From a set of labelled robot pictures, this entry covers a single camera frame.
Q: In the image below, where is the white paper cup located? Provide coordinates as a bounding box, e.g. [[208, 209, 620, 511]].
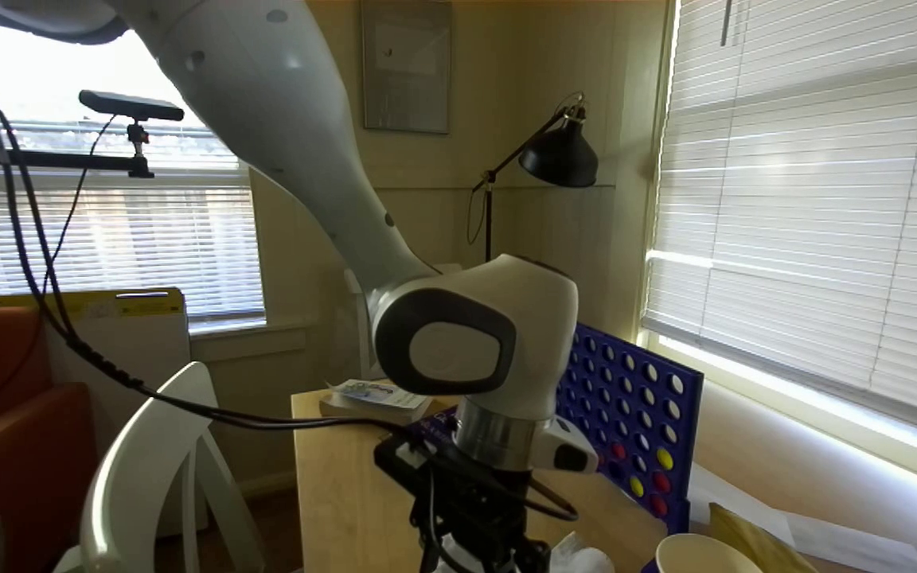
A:
[[655, 531, 761, 573]]

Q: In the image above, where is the blue connect four board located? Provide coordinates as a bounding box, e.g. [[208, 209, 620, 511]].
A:
[[557, 324, 703, 531]]

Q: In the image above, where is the left window blind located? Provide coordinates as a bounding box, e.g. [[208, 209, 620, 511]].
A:
[[0, 174, 265, 322]]

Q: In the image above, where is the orange armchair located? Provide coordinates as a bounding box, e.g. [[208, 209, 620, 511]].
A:
[[0, 305, 95, 573]]

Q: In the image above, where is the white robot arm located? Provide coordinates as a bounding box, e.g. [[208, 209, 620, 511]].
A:
[[0, 0, 578, 573]]

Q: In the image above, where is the black camera on boom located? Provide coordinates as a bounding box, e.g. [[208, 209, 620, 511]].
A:
[[7, 90, 185, 177]]

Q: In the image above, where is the framed wall picture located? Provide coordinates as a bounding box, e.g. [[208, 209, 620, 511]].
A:
[[357, 0, 451, 133]]

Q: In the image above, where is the window blind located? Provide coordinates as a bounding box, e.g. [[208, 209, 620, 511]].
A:
[[0, 174, 265, 322], [645, 0, 917, 410]]

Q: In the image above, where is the yellow paper bag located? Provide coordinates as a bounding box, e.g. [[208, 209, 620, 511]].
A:
[[708, 503, 817, 573]]

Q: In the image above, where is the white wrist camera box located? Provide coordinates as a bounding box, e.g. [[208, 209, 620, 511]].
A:
[[531, 418, 600, 474]]

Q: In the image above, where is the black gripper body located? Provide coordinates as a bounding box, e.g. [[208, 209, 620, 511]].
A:
[[372, 429, 576, 573]]

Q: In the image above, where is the black floor lamp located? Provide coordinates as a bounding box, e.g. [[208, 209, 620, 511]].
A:
[[471, 92, 600, 258]]

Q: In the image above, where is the white board yellow tape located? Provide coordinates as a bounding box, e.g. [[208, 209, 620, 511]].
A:
[[41, 282, 194, 459]]

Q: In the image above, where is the white chair near table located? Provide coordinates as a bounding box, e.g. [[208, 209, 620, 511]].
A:
[[52, 358, 267, 573]]

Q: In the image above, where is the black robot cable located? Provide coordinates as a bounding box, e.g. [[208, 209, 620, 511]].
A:
[[0, 55, 409, 435]]

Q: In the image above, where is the right window blind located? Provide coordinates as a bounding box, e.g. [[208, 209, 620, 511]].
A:
[[645, 0, 917, 410]]

